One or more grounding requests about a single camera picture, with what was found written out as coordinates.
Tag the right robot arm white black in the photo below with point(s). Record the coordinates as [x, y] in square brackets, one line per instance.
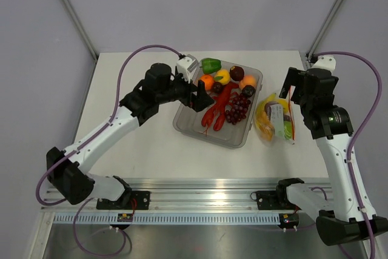
[351, 216]

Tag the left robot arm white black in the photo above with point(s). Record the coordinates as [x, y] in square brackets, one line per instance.
[70, 168]

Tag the dark red grape bunch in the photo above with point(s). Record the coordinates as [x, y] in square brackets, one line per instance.
[237, 109]

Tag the yellow ginger root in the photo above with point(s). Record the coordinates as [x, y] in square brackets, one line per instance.
[265, 127]

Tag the red crayfish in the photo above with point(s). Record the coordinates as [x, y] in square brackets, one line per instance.
[216, 115]

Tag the small dark plum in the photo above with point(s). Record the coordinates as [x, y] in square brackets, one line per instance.
[217, 88]

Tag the aluminium mounting rail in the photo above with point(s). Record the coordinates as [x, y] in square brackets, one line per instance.
[203, 195]

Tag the dark red round fruit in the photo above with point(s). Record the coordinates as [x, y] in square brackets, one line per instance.
[268, 107]

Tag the aluminium frame post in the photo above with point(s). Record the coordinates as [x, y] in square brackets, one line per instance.
[325, 27]
[72, 14]

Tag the orange fruit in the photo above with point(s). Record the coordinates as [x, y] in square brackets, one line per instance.
[208, 81]

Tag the black shiny fruit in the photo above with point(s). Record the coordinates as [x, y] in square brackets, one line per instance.
[248, 91]

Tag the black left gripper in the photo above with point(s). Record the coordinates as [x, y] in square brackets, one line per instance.
[203, 99]

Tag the right aluminium frame post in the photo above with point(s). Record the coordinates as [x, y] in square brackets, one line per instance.
[325, 27]

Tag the white slotted cable duct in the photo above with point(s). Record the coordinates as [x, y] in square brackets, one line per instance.
[259, 219]

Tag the green bell pepper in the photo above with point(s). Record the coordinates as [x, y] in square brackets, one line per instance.
[210, 66]

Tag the clear plastic food bin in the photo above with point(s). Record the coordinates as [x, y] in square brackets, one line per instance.
[231, 136]

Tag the yellow fruit with leaf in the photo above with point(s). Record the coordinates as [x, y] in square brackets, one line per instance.
[222, 76]

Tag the light green wrinkled fruit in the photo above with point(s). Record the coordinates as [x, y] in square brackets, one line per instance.
[288, 130]

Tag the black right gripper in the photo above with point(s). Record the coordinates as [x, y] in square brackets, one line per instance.
[296, 77]

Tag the left aluminium frame post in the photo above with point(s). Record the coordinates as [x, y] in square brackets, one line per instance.
[72, 14]

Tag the orange peach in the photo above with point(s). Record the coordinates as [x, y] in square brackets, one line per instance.
[248, 80]

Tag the dark red fruit at edge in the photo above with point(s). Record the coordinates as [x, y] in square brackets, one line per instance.
[237, 73]

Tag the yellow banana bunch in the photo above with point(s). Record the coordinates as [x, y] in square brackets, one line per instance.
[276, 118]

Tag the clear zip bag orange zipper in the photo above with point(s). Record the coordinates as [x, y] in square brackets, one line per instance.
[277, 138]

